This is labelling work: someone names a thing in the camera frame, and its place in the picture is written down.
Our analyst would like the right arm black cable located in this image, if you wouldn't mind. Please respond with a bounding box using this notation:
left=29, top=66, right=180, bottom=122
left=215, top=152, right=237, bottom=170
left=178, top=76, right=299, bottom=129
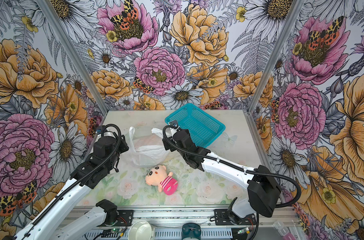
left=162, top=124, right=302, bottom=240

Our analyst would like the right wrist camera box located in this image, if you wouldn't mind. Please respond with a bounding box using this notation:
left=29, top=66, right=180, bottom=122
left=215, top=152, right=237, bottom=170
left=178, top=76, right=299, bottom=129
left=169, top=120, right=179, bottom=129

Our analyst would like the white plastic bag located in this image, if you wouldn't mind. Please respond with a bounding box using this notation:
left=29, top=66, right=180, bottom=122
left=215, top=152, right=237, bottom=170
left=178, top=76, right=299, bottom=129
left=122, top=127, right=169, bottom=168

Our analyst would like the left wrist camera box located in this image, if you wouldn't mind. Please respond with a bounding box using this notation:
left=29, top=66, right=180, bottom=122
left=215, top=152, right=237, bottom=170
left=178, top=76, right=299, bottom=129
left=95, top=126, right=105, bottom=136

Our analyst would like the teal plastic basket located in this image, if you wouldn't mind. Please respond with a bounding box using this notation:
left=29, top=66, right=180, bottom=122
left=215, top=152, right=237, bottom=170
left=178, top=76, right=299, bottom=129
left=165, top=103, right=226, bottom=148

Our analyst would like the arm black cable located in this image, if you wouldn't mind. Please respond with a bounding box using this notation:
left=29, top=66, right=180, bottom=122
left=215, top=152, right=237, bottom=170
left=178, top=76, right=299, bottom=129
left=162, top=124, right=302, bottom=240
left=32, top=123, right=123, bottom=226

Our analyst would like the aluminium frame rail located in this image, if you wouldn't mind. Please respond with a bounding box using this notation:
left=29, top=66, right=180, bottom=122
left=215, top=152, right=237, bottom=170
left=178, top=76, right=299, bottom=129
left=41, top=205, right=302, bottom=240

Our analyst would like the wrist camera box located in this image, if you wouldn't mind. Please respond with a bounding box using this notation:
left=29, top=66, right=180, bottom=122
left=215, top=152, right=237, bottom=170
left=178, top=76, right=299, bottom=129
left=169, top=120, right=179, bottom=129
left=95, top=126, right=105, bottom=136

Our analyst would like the white round bowl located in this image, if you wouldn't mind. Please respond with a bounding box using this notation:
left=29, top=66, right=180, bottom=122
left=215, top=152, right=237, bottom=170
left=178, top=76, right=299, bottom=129
left=128, top=221, right=156, bottom=240

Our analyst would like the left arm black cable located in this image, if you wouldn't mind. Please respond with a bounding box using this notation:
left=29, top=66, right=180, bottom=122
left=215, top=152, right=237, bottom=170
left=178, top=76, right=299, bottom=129
left=32, top=123, right=123, bottom=226

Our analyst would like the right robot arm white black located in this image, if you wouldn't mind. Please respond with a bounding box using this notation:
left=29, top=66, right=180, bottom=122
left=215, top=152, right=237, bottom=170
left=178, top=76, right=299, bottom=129
left=163, top=125, right=281, bottom=225

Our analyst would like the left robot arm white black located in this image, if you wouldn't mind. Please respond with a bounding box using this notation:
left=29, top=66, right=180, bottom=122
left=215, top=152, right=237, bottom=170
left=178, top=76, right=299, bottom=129
left=5, top=133, right=129, bottom=240

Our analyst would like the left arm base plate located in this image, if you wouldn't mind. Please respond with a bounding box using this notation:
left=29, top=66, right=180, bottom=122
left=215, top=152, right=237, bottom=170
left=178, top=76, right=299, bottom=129
left=97, top=210, right=134, bottom=227

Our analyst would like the dark green round object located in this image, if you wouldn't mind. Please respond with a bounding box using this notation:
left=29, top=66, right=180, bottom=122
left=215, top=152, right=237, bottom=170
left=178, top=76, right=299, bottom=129
left=182, top=223, right=202, bottom=240

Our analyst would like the pink plush doll toy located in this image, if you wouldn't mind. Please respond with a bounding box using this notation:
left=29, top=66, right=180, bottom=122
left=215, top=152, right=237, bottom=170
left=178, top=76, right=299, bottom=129
left=145, top=165, right=178, bottom=196

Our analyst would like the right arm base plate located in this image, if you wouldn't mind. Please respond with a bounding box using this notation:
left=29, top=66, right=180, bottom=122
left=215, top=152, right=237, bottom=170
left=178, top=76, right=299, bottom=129
left=211, top=209, right=257, bottom=226

